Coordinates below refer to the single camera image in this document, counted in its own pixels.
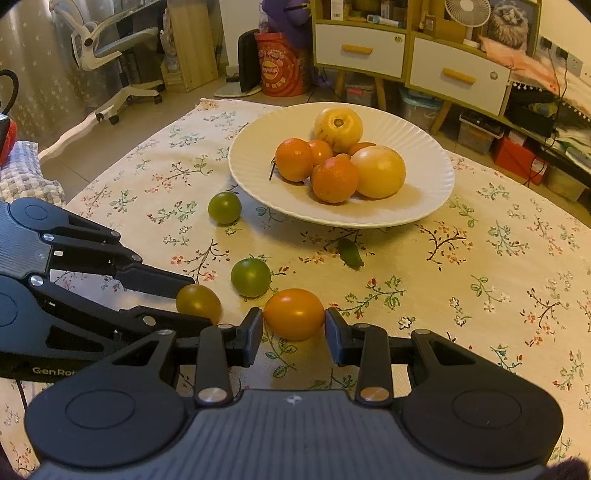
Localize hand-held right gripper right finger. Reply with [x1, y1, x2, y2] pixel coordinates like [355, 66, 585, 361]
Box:
[324, 307, 472, 407]

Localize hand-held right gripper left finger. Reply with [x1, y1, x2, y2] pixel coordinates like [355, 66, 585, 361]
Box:
[108, 307, 265, 407]

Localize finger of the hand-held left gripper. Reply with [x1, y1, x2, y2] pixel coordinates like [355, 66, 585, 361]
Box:
[41, 208, 195, 300]
[28, 274, 214, 360]

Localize olive brown tomato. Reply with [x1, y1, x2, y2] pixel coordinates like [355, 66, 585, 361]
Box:
[175, 284, 223, 324]

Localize large orange tomato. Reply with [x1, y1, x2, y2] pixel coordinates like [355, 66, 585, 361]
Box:
[263, 288, 326, 341]

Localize bumpy dark orange tangerine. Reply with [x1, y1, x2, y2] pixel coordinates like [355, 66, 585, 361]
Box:
[311, 156, 360, 204]

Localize white ribbed plate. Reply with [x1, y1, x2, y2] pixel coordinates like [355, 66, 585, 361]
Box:
[228, 103, 455, 229]

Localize yellow round pear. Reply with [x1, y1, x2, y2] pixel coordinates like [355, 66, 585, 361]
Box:
[351, 145, 407, 199]

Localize smooth orange tangerine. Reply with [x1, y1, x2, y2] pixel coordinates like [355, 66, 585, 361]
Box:
[275, 137, 315, 182]

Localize yellow fruit with stem dimple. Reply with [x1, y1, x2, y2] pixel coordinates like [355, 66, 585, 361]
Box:
[314, 106, 363, 153]

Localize green tomato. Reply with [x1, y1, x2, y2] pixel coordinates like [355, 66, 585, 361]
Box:
[230, 258, 272, 298]
[207, 191, 242, 225]

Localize checkered cloth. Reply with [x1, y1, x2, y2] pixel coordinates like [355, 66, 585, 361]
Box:
[0, 141, 65, 206]

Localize green leaf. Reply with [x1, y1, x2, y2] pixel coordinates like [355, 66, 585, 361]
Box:
[337, 237, 365, 270]

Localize floral tablecloth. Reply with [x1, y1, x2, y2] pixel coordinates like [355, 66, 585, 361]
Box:
[0, 97, 591, 480]

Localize star patterned curtain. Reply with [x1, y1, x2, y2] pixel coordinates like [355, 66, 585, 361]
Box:
[0, 0, 116, 153]

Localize white office chair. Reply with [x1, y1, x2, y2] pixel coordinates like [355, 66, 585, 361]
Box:
[48, 0, 167, 125]

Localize light wooden cabinet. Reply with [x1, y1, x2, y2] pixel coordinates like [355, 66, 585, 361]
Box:
[159, 0, 220, 93]

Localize black flat case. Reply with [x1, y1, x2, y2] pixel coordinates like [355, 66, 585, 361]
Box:
[238, 28, 262, 93]

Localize clear storage box teal lid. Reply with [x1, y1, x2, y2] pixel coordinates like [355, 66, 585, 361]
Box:
[399, 88, 444, 132]

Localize red cylindrical bin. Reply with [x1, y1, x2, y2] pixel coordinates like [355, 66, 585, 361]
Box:
[254, 30, 311, 97]

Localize small clear storage box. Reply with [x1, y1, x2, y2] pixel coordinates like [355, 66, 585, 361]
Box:
[344, 74, 377, 107]

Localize grey storage box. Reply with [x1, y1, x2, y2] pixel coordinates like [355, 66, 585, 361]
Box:
[459, 111, 504, 155]

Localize red box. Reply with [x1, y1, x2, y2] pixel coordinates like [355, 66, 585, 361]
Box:
[493, 136, 550, 185]

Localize purple plush toy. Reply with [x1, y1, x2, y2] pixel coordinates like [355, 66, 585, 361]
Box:
[259, 0, 315, 49]

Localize yellow cabinet with white drawers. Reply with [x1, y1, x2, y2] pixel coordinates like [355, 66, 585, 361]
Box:
[310, 0, 513, 134]

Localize pink cloth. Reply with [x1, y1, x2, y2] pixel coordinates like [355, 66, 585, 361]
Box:
[478, 37, 591, 121]

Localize white desk fan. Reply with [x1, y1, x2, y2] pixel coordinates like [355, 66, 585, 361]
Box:
[444, 0, 492, 49]

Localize cat picture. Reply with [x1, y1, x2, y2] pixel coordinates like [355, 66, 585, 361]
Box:
[480, 0, 541, 58]

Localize white drawer with yellow handle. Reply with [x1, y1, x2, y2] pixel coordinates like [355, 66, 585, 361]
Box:
[409, 37, 512, 116]
[314, 23, 407, 79]

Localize black power cable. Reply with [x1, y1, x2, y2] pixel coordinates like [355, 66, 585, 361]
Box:
[547, 46, 571, 148]

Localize wall socket strip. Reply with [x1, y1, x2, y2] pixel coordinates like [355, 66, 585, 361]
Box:
[540, 37, 583, 75]

